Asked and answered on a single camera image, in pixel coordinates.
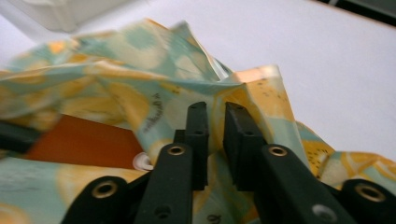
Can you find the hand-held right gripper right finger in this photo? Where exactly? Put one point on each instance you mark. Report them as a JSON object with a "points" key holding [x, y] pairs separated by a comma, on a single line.
{"points": [[243, 146]]}

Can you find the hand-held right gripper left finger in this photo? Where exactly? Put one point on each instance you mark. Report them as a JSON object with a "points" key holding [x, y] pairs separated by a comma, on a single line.
{"points": [[199, 140]]}

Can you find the brown rectangular box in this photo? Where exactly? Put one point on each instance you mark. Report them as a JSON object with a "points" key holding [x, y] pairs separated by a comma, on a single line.
{"points": [[84, 143]]}

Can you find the fruit print cloth bag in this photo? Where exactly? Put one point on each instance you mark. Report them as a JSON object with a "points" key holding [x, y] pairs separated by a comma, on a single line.
{"points": [[124, 77]]}

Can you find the white plastic tray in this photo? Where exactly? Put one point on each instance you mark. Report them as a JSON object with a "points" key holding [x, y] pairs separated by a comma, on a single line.
{"points": [[68, 15]]}

